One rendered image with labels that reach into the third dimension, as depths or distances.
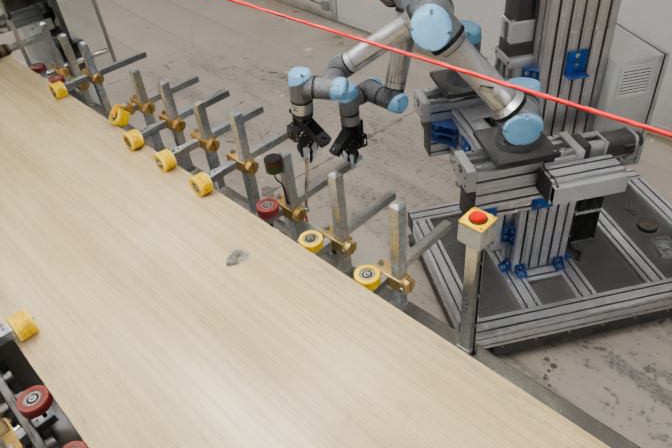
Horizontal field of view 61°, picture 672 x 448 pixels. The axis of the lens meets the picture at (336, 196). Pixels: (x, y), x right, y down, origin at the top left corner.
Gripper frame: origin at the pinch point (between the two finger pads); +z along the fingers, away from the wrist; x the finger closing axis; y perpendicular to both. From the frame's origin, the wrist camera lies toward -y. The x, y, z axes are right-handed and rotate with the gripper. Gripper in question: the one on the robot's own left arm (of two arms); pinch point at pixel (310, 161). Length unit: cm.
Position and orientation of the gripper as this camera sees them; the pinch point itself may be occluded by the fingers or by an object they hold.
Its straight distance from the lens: 205.0
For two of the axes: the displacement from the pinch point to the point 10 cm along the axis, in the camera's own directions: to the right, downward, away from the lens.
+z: 0.4, 7.6, 6.5
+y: -6.9, -4.5, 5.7
